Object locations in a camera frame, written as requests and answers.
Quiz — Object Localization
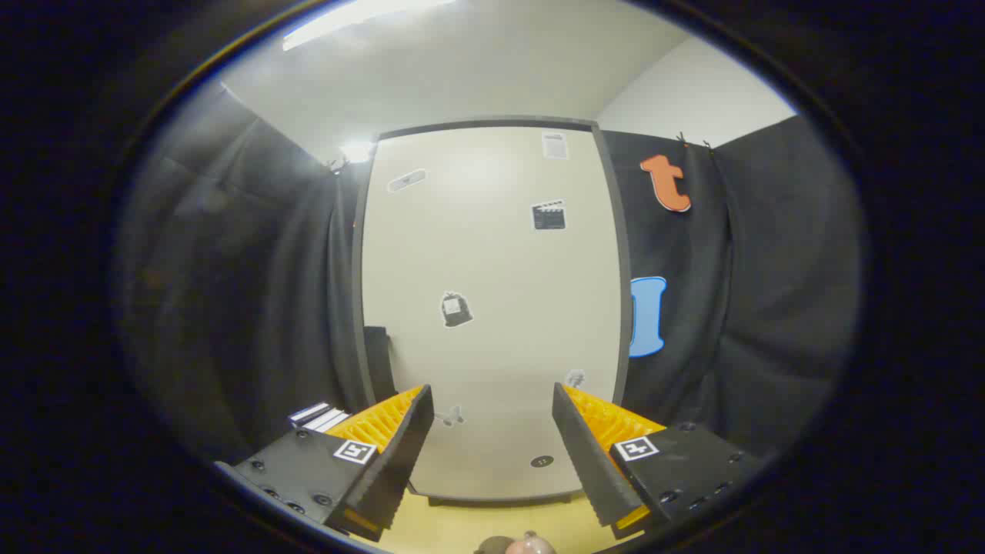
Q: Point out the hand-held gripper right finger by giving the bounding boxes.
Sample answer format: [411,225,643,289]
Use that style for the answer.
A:
[553,382,761,541]

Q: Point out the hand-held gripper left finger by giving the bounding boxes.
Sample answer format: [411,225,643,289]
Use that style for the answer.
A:
[231,383,436,543]

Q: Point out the cream shoe cabinet door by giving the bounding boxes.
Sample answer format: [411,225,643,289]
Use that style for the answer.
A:
[360,125,624,499]

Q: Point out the grey shoe cabinet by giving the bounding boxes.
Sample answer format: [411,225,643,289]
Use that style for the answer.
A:
[351,114,633,509]

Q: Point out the white cover book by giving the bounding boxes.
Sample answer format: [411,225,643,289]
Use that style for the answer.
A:
[304,408,352,434]

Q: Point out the black backdrop cloth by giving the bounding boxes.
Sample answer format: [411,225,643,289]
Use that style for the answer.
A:
[114,81,869,470]

